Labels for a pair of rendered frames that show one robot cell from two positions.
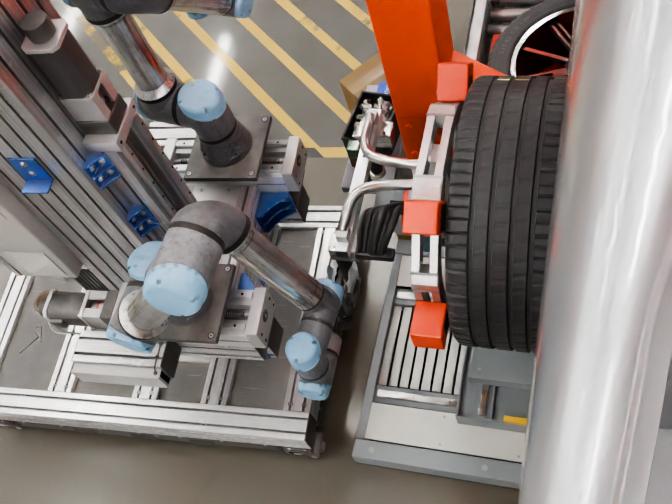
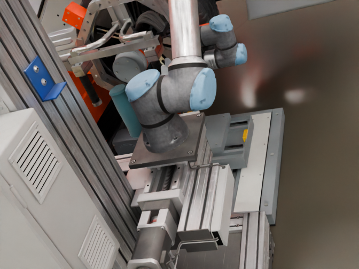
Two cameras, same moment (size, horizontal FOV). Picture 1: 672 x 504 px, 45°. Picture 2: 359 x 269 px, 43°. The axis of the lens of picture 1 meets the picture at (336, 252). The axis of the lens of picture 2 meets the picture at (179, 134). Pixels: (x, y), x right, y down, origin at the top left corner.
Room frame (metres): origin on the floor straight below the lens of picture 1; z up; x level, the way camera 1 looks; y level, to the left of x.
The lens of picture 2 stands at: (1.30, 1.65, 1.62)
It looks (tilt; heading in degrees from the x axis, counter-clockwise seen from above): 33 degrees down; 263
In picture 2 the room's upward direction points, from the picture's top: 23 degrees counter-clockwise
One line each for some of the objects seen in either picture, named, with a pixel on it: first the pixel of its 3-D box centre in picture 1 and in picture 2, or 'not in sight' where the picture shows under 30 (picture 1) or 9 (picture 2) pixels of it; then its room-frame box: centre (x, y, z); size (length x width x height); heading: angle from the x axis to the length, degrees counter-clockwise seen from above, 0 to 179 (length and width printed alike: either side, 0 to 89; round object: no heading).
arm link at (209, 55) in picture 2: (323, 342); (211, 60); (0.90, 0.12, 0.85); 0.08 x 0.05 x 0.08; 56
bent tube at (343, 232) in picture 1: (380, 200); (134, 21); (1.07, -0.14, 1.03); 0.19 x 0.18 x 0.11; 56
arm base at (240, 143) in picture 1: (221, 135); not in sight; (1.62, 0.16, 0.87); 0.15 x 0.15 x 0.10
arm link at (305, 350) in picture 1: (308, 349); (218, 32); (0.85, 0.15, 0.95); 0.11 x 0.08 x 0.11; 142
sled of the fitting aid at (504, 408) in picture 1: (525, 351); (205, 145); (0.95, -0.41, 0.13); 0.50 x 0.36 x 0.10; 146
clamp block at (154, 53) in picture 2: (349, 247); (154, 50); (1.06, -0.03, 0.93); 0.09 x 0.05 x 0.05; 56
